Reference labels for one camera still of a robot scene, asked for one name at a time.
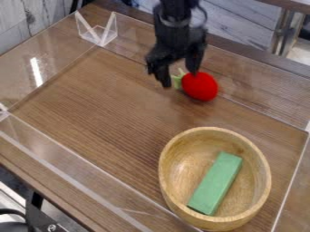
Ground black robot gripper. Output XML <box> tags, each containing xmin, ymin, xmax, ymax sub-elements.
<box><xmin>146</xmin><ymin>25</ymin><xmax>209</xmax><ymax>88</ymax></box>

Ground red felt strawberry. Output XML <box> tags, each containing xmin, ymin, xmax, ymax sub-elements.
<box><xmin>173</xmin><ymin>70</ymin><xmax>220</xmax><ymax>102</ymax></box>

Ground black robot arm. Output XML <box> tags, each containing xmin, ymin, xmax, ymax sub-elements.
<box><xmin>146</xmin><ymin>0</ymin><xmax>209</xmax><ymax>88</ymax></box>

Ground oval wooden bowl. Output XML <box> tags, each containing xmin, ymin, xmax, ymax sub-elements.
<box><xmin>160</xmin><ymin>127</ymin><xmax>272</xmax><ymax>232</ymax></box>

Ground green rectangular block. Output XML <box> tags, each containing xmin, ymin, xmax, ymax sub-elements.
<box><xmin>188</xmin><ymin>151</ymin><xmax>244</xmax><ymax>216</ymax></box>

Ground black table leg clamp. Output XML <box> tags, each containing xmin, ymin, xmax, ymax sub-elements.
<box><xmin>0</xmin><ymin>191</ymin><xmax>70</xmax><ymax>232</ymax></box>

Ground clear acrylic corner bracket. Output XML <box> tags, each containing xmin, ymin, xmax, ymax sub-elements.
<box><xmin>74</xmin><ymin>12</ymin><xmax>118</xmax><ymax>47</ymax></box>

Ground clear acrylic wall panels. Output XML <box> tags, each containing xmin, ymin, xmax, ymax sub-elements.
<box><xmin>0</xmin><ymin>6</ymin><xmax>310</xmax><ymax>232</ymax></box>

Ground metal chair frame background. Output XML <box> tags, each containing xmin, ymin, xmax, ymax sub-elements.
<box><xmin>258</xmin><ymin>0</ymin><xmax>310</xmax><ymax>56</ymax></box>

